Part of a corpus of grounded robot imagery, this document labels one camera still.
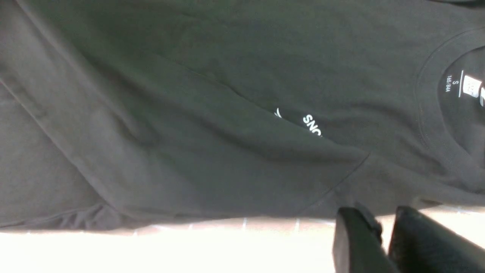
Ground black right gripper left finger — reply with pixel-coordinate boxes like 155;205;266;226
332;203;398;273

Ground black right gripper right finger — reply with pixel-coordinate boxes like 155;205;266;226
388;206;485;273

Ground dark gray long-sleeve shirt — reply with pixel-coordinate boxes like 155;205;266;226
1;0;484;231

